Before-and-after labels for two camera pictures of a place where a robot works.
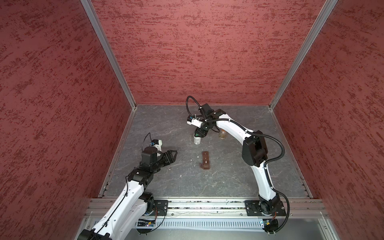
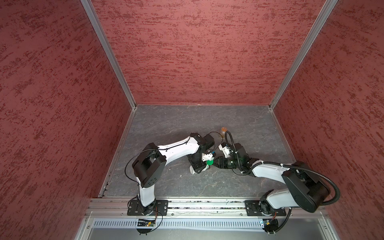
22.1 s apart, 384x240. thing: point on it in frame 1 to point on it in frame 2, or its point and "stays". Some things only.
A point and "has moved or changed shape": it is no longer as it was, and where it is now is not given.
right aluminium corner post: x=303 y=52 stays
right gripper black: x=200 y=131 to x=221 y=160
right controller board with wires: x=270 y=225 stays
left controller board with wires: x=143 y=226 stays
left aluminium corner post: x=99 y=30 stays
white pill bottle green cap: x=197 y=139 has moved or changed shape
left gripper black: x=171 y=158 to x=197 y=167
